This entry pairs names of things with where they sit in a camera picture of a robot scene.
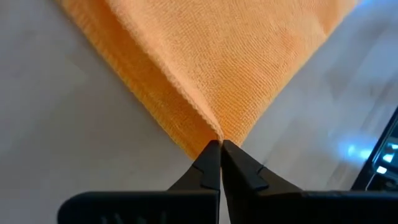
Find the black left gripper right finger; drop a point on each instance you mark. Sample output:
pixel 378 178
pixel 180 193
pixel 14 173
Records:
pixel 280 208

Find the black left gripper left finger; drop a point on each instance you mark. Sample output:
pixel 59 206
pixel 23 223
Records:
pixel 155 205

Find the orange microfiber towel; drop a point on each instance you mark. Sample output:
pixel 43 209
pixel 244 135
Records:
pixel 217 62

